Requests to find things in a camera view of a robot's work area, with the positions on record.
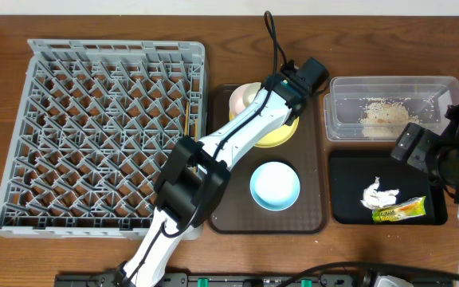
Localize green orange snack wrapper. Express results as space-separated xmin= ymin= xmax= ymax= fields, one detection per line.
xmin=372 ymin=196 xmax=426 ymax=223

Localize rice leftovers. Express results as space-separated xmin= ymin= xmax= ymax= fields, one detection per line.
xmin=359 ymin=98 xmax=420 ymax=139

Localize white tissue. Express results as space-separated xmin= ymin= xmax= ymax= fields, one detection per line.
xmin=360 ymin=177 xmax=399 ymax=210

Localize light blue bowl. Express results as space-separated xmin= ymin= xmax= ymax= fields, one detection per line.
xmin=249 ymin=161 xmax=300 ymax=211

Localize pink bowl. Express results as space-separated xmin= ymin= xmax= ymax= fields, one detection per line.
xmin=229 ymin=84 xmax=253 ymax=120

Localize wooden chopstick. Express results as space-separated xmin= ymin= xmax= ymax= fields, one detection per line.
xmin=184 ymin=102 xmax=190 ymax=136
xmin=193 ymin=119 xmax=198 ymax=175

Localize cream cup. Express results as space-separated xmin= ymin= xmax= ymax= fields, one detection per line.
xmin=242 ymin=82 xmax=261 ymax=108

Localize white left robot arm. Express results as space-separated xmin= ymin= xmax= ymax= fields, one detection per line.
xmin=112 ymin=70 xmax=328 ymax=286

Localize black waste tray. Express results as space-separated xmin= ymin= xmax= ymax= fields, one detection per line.
xmin=329 ymin=150 xmax=448 ymax=226

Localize grey dishwasher rack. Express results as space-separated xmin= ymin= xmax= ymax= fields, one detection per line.
xmin=0 ymin=39 xmax=208 ymax=239

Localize clear plastic container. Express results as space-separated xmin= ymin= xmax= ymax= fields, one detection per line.
xmin=324 ymin=76 xmax=459 ymax=142

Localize brown serving tray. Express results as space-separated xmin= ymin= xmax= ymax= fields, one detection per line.
xmin=207 ymin=98 xmax=328 ymax=234

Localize yellow plate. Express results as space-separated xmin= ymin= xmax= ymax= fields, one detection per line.
xmin=228 ymin=111 xmax=300 ymax=149

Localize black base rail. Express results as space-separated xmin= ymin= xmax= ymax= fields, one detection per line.
xmin=53 ymin=271 xmax=453 ymax=287

